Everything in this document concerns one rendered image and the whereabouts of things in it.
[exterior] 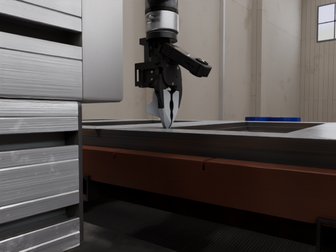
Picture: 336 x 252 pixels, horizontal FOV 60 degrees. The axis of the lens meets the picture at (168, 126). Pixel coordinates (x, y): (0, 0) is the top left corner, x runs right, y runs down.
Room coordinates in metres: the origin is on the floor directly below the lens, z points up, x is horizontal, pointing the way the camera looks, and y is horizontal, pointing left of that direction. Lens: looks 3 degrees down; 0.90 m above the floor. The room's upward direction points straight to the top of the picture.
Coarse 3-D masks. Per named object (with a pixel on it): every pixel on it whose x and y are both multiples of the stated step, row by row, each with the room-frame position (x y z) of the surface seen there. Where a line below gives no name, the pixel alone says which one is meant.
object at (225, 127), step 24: (144, 120) 1.30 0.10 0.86; (96, 144) 0.61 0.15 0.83; (120, 144) 0.57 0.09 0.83; (144, 144) 0.54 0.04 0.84; (168, 144) 0.51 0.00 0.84; (192, 144) 0.48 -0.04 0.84; (216, 144) 0.46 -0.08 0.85; (240, 144) 0.43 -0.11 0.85; (264, 144) 0.41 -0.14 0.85; (288, 144) 0.39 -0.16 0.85; (312, 144) 0.38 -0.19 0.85
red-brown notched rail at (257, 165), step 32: (96, 160) 0.55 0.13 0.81; (128, 160) 0.50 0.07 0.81; (160, 160) 0.46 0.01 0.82; (192, 160) 0.43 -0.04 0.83; (224, 160) 0.42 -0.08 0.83; (160, 192) 0.46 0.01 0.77; (192, 192) 0.43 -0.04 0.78; (224, 192) 0.40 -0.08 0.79; (256, 192) 0.37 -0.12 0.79; (288, 192) 0.35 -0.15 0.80; (320, 192) 0.33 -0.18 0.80
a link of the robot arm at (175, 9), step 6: (150, 0) 0.63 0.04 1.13; (156, 0) 0.62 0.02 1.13; (162, 0) 0.62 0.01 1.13; (168, 0) 0.63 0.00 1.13; (174, 0) 0.64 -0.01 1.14; (150, 6) 0.63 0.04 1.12; (156, 6) 0.63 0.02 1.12; (162, 6) 0.63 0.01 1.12; (168, 6) 0.63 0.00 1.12; (174, 6) 0.64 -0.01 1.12
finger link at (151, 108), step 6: (156, 96) 0.64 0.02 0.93; (168, 96) 0.64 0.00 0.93; (150, 102) 0.65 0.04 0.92; (156, 102) 0.64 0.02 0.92; (168, 102) 0.64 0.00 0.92; (150, 108) 0.65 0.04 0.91; (156, 108) 0.65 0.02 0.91; (162, 108) 0.62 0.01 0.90; (168, 108) 0.64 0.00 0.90; (156, 114) 0.65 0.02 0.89; (162, 114) 0.63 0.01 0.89; (168, 114) 0.64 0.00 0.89; (162, 120) 0.64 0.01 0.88; (168, 120) 0.64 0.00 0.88; (168, 126) 0.65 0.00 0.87
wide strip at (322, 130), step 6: (312, 126) 0.70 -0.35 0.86; (318, 126) 0.70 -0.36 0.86; (324, 126) 0.70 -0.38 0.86; (330, 126) 0.70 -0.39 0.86; (288, 132) 0.49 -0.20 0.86; (294, 132) 0.49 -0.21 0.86; (300, 132) 0.49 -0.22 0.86; (306, 132) 0.49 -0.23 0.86; (312, 132) 0.49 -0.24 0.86; (318, 132) 0.49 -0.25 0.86; (324, 132) 0.49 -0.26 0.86; (330, 132) 0.49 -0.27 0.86
